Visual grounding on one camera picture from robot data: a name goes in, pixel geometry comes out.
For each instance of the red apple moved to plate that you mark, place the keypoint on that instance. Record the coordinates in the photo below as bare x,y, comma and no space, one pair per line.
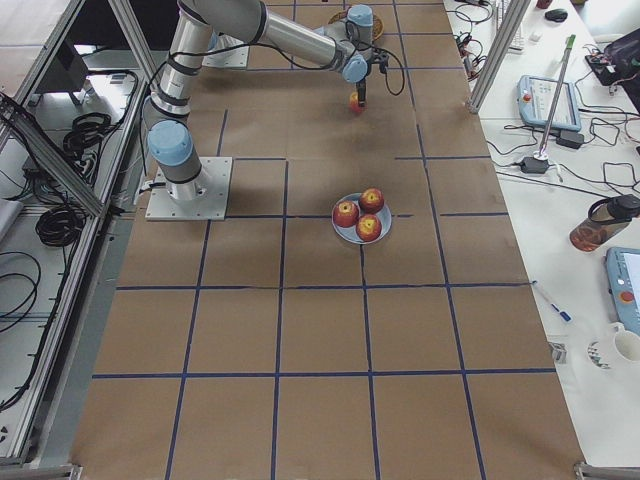
355,105

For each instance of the wicker basket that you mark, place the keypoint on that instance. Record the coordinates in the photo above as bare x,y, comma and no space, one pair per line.
377,29

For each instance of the red apple far on plate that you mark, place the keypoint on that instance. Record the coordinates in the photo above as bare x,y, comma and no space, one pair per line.
371,201

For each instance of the red apple on plate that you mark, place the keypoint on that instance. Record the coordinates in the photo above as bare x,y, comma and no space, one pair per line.
371,201
345,214
368,228

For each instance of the red apple left on plate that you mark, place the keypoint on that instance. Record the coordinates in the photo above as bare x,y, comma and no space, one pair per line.
345,214

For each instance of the light blue plate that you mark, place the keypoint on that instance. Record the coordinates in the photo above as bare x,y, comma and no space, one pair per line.
349,234

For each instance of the red apple near on plate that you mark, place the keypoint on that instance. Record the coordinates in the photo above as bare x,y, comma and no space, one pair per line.
368,228

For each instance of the white keyboard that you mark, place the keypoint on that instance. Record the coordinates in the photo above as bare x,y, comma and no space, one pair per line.
509,16

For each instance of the far blue teach pendant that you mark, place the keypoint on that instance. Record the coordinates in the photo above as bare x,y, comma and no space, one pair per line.
535,97

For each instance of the blue teach pendant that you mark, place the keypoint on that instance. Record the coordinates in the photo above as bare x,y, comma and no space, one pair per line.
535,97
622,267

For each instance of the black power adapter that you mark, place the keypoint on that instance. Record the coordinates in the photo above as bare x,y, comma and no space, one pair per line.
531,165

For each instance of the metal rod green tip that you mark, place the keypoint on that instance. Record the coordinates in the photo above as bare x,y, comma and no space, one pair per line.
541,154

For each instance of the black computer mouse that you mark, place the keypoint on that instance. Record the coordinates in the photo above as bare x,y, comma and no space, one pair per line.
558,15

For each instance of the brown water bottle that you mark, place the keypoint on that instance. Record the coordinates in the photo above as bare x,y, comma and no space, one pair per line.
605,219

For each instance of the blue white pen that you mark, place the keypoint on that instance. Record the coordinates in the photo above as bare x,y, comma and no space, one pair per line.
562,313

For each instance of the near blue teach pendant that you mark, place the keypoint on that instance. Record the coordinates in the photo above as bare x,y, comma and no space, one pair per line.
622,267

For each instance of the white mug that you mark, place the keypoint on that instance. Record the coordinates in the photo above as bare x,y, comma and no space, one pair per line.
619,348

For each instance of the aluminium frame post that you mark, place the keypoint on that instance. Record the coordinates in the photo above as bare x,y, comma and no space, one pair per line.
487,76

